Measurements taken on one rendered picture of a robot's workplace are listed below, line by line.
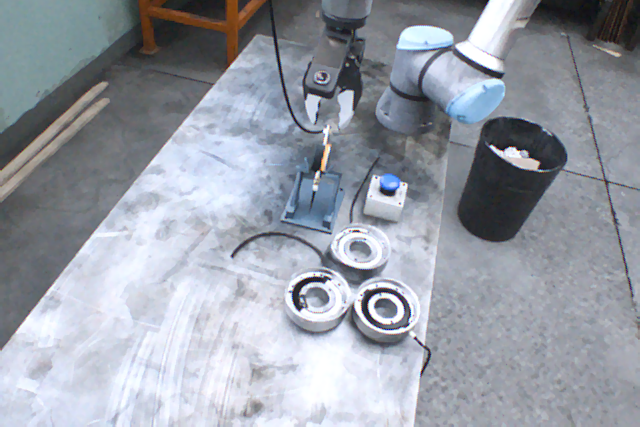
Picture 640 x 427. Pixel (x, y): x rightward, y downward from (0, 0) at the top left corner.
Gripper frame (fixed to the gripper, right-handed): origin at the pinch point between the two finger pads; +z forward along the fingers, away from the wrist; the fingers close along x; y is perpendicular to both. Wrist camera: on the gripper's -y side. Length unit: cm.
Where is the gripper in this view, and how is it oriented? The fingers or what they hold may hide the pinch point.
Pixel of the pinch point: (327, 123)
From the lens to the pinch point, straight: 89.5
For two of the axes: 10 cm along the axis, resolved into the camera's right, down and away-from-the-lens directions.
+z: -1.0, 7.2, 6.8
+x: -9.7, -2.4, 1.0
